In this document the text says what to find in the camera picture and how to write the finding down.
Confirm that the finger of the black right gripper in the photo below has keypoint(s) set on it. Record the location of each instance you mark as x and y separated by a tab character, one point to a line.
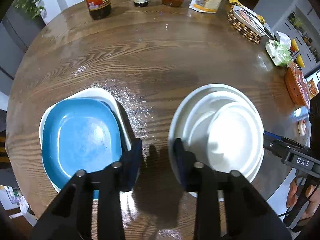
271	143

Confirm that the white dish with packet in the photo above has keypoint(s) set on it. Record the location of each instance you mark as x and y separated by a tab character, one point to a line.
248	20

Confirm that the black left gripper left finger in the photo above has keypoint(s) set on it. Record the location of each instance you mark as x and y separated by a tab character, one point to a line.
69	216

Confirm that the grey refrigerator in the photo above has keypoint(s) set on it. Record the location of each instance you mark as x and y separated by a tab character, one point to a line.
18	30

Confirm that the medium white round bowl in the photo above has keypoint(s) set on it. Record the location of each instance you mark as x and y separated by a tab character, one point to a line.
195	132

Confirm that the green potted plant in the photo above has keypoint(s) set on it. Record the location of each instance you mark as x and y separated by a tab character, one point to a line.
31	8

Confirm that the orange snack package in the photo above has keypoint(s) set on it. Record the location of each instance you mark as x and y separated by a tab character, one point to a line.
296	85

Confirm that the square blue patterned plate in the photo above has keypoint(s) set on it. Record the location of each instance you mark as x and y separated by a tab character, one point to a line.
103	96

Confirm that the small white round bowl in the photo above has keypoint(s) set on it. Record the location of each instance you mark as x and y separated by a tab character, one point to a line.
235	138

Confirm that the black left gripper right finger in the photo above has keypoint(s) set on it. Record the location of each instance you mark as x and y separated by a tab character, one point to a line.
228	206

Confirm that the green vegetable bag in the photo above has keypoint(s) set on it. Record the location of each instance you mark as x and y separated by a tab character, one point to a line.
279	49

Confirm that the wooden bead trivet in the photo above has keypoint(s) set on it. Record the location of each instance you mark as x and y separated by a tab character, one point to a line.
242	29

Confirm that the blue ceramic bowl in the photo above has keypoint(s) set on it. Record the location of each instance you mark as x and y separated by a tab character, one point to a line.
79	134

